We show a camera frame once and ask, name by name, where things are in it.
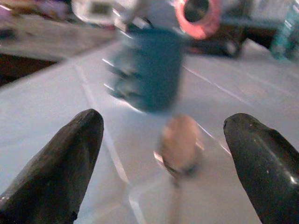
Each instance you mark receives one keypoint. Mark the white appliance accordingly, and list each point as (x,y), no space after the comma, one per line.
(93,11)

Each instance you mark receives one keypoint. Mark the beige oval object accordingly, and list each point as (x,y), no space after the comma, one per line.
(180,144)

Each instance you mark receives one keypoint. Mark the teal object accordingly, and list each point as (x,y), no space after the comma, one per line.
(286,35)

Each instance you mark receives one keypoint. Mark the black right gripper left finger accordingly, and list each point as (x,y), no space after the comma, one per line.
(53,177)

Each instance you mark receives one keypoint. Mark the wooden table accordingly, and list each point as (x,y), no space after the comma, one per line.
(46,39)

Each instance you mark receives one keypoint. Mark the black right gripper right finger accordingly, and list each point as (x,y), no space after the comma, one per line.
(268,172)

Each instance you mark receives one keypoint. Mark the dark low furniture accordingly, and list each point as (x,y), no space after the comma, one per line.
(233,35)

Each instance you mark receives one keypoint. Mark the blue blurred container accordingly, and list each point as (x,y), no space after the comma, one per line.
(154,72)

